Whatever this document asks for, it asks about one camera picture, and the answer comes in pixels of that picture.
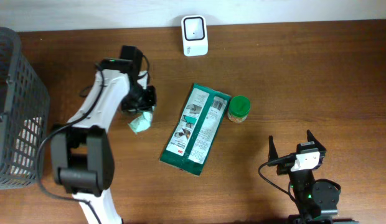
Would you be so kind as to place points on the grey plastic mesh basket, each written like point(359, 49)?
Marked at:
point(24, 110)

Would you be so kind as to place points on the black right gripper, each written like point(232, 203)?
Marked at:
point(284, 168)

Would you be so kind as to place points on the green lid jar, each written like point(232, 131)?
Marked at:
point(238, 109)

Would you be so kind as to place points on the green wipes pack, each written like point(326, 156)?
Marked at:
point(191, 141)

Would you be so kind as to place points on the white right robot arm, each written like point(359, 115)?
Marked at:
point(316, 200)

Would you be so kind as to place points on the white barcode scanner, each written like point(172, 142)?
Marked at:
point(194, 35)

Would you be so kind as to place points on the mint green tissue pack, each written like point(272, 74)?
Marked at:
point(142, 122)

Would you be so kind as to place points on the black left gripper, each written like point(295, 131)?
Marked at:
point(150, 99)

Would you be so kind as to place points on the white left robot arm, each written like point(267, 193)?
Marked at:
point(82, 159)

